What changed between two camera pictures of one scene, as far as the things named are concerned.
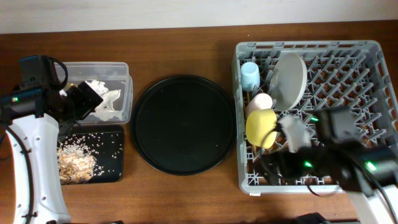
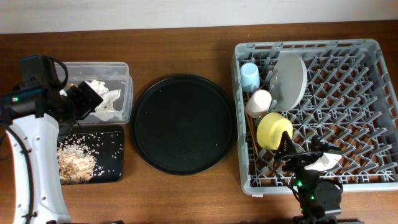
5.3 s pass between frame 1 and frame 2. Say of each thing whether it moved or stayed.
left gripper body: stayed
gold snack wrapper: stayed
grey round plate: stayed
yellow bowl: moved
